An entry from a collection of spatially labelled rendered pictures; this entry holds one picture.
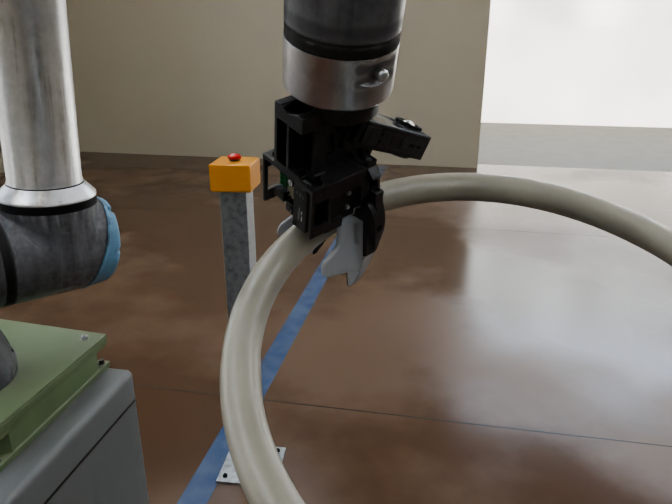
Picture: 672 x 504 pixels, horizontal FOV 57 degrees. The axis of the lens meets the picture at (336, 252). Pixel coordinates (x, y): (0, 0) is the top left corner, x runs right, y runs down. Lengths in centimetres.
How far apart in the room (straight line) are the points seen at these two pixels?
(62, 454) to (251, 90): 616
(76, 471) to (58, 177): 47
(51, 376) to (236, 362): 68
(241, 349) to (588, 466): 205
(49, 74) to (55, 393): 50
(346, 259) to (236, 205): 123
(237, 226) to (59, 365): 84
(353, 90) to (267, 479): 28
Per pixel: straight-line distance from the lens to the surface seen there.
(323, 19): 45
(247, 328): 48
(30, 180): 104
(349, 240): 58
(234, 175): 176
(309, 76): 47
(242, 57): 701
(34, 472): 103
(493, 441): 245
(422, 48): 662
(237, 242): 184
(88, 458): 114
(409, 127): 60
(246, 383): 45
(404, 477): 224
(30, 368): 114
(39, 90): 101
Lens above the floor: 145
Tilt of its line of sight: 20 degrees down
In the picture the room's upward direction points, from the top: straight up
